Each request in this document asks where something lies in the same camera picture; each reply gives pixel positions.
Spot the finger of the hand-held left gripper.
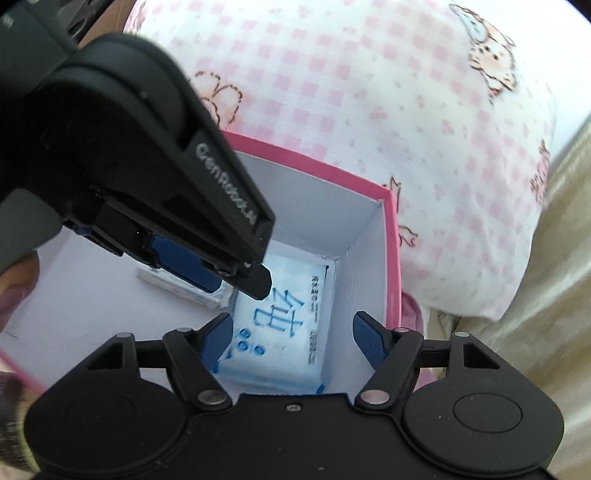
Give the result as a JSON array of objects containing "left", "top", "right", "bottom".
[
  {"left": 201, "top": 256, "right": 273, "bottom": 299},
  {"left": 65, "top": 203, "right": 225, "bottom": 295}
]

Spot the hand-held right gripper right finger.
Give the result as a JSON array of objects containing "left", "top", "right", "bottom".
[{"left": 352, "top": 311, "right": 502, "bottom": 409}]

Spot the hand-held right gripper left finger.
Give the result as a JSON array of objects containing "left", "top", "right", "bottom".
[{"left": 85, "top": 313, "right": 234, "bottom": 409}]

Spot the pink cardboard box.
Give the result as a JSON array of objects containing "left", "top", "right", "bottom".
[{"left": 0, "top": 130, "right": 402, "bottom": 398}]

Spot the blue and white tissue packet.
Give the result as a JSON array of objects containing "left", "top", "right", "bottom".
[{"left": 215, "top": 251, "right": 331, "bottom": 395}]

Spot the person's left hand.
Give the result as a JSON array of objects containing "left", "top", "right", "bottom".
[{"left": 0, "top": 256, "right": 41, "bottom": 334}]

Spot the beige shiny cloth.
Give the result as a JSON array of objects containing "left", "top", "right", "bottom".
[{"left": 402, "top": 111, "right": 591, "bottom": 480}]

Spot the pink checked pillow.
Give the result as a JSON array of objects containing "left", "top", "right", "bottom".
[{"left": 122, "top": 0, "right": 561, "bottom": 324}]

